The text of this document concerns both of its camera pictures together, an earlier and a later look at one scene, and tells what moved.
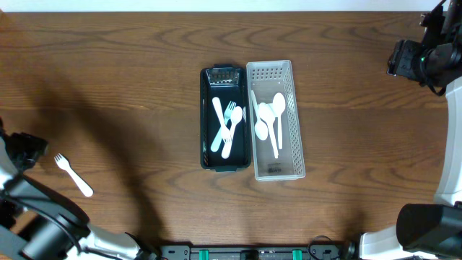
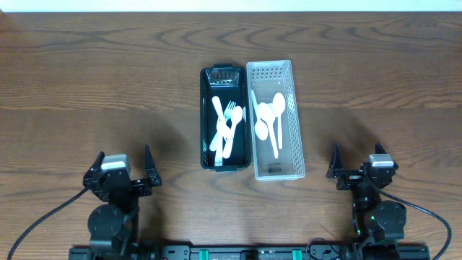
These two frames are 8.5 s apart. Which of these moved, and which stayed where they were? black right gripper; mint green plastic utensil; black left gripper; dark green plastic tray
Moved: black right gripper; black left gripper
Stayed: dark green plastic tray; mint green plastic utensil
